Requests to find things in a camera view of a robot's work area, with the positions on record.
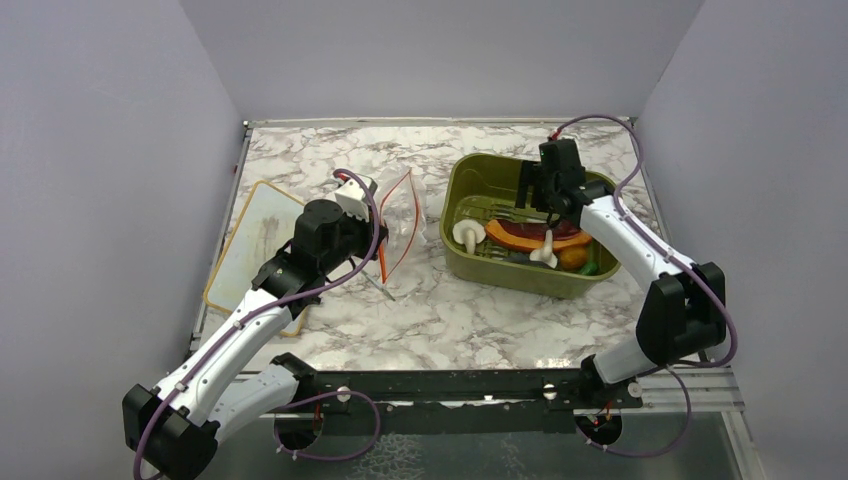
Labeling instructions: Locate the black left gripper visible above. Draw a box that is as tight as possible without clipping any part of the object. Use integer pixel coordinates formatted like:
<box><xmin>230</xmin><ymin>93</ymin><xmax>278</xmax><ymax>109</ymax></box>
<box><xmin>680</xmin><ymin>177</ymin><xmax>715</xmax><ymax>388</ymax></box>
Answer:
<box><xmin>320</xmin><ymin>204</ymin><xmax>390</xmax><ymax>275</ymax></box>

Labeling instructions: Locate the clear zip top bag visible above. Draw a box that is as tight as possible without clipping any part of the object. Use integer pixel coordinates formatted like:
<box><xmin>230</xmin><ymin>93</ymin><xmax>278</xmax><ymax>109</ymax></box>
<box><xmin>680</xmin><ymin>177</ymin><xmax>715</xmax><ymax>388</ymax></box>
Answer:
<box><xmin>376</xmin><ymin>165</ymin><xmax>426</xmax><ymax>288</ymax></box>

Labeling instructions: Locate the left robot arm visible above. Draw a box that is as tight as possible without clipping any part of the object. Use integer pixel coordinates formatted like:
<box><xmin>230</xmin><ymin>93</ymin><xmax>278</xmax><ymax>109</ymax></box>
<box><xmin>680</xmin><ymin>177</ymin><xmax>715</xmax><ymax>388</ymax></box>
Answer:
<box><xmin>122</xmin><ymin>191</ymin><xmax>386</xmax><ymax>479</ymax></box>

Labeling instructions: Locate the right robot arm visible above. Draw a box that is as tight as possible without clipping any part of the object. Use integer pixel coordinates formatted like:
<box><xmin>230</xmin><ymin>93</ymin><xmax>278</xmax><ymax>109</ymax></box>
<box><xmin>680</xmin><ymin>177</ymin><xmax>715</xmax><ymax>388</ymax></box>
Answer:
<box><xmin>515</xmin><ymin>139</ymin><xmax>733</xmax><ymax>407</ymax></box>

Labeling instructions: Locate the orange toy pumpkin slice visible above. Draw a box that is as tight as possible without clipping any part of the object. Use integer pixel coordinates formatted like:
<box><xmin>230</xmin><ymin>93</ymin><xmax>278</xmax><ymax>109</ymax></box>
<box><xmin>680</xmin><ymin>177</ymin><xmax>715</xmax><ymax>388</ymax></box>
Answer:
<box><xmin>484</xmin><ymin>218</ymin><xmax>593</xmax><ymax>253</ymax></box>

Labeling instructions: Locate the white toy mushroom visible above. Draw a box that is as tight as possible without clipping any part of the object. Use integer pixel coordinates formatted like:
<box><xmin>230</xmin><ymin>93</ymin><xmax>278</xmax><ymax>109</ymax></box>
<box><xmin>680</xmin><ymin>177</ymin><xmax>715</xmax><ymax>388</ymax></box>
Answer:
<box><xmin>528</xmin><ymin>229</ymin><xmax>558</xmax><ymax>269</ymax></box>
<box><xmin>452</xmin><ymin>219</ymin><xmax>487</xmax><ymax>255</ymax></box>

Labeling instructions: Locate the green toy vegetable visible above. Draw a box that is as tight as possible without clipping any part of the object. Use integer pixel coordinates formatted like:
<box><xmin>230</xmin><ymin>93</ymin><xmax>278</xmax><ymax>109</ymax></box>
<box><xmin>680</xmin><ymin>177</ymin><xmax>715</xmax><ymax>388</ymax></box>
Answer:
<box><xmin>577</xmin><ymin>261</ymin><xmax>599</xmax><ymax>276</ymax></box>

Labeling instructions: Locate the olive green plastic bin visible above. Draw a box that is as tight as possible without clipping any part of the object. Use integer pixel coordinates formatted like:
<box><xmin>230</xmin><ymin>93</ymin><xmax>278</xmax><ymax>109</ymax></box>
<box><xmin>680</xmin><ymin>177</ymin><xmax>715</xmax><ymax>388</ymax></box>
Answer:
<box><xmin>439</xmin><ymin>153</ymin><xmax>621</xmax><ymax>299</ymax></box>

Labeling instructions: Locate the white cutting board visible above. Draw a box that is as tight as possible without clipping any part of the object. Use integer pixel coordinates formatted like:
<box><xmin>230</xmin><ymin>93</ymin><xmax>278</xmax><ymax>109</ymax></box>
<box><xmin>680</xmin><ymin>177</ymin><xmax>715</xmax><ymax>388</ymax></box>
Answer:
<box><xmin>201</xmin><ymin>181</ymin><xmax>304</xmax><ymax>340</ymax></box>

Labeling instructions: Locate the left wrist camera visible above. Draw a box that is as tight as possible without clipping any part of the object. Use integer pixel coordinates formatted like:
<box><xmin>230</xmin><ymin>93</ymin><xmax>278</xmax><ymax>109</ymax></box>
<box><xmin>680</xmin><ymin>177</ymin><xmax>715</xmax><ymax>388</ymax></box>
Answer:
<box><xmin>333</xmin><ymin>174</ymin><xmax>370</xmax><ymax>222</ymax></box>

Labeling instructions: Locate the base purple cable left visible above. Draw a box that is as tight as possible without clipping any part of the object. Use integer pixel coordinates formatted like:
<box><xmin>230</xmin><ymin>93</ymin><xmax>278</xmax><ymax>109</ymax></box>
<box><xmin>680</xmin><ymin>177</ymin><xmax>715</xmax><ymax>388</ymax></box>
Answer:
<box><xmin>273</xmin><ymin>388</ymin><xmax>384</xmax><ymax>463</ymax></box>

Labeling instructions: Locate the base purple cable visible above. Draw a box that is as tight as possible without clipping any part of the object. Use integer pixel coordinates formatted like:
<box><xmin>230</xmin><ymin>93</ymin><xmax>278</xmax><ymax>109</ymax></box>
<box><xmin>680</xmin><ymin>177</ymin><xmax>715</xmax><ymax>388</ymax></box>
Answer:
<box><xmin>574</xmin><ymin>367</ymin><xmax>694</xmax><ymax>460</ymax></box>
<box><xmin>273</xmin><ymin>388</ymin><xmax>384</xmax><ymax>463</ymax></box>

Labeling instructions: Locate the black base frame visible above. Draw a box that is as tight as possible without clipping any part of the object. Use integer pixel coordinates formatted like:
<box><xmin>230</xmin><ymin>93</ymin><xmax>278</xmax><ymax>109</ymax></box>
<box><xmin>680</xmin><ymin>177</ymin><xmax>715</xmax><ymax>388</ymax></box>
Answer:
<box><xmin>271</xmin><ymin>353</ymin><xmax>643</xmax><ymax>436</ymax></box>

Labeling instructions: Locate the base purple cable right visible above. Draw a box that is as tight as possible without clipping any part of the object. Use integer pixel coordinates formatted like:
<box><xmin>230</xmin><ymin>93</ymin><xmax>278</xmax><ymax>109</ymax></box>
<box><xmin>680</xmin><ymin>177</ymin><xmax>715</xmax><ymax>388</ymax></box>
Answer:
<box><xmin>574</xmin><ymin>367</ymin><xmax>694</xmax><ymax>460</ymax></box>

